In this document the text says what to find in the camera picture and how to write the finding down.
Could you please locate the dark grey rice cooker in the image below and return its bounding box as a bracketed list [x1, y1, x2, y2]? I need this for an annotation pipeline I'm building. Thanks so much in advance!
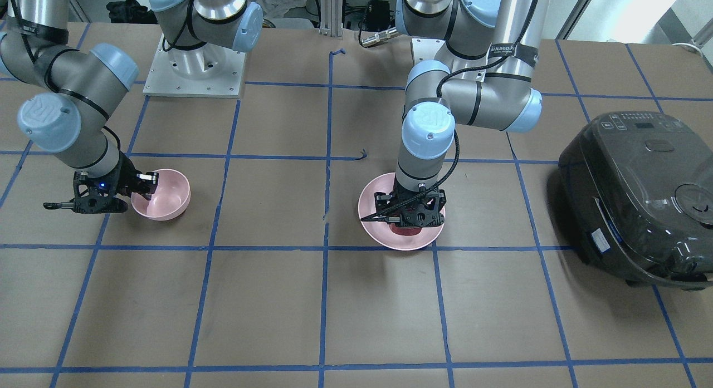
[558, 111, 712, 290]

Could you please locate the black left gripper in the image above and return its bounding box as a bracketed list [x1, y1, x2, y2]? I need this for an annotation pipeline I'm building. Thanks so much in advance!
[360, 182, 446, 228]

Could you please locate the red apple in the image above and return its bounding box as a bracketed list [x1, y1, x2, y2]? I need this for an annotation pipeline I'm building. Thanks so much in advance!
[388, 223, 421, 236]

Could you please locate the aluminium frame post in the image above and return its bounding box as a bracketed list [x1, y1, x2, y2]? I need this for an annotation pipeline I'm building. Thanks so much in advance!
[319, 0, 344, 40]

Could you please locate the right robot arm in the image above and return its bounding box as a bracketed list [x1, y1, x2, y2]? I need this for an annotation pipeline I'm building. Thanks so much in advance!
[2, 0, 264, 214]

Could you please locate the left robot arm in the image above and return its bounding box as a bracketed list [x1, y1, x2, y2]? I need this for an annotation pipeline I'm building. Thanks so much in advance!
[361, 0, 550, 228]

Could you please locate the pink bowl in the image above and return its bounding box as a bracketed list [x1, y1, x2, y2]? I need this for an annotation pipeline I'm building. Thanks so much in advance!
[130, 168, 191, 221]

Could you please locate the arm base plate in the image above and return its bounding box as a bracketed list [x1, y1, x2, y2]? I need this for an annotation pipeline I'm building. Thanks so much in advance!
[411, 37, 502, 82]
[143, 37, 247, 99]

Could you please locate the pink plate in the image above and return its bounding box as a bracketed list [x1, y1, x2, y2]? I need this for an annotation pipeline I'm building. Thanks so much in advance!
[357, 172, 445, 251]

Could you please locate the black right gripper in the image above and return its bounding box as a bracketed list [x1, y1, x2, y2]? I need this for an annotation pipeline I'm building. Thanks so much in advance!
[43, 152, 158, 214]

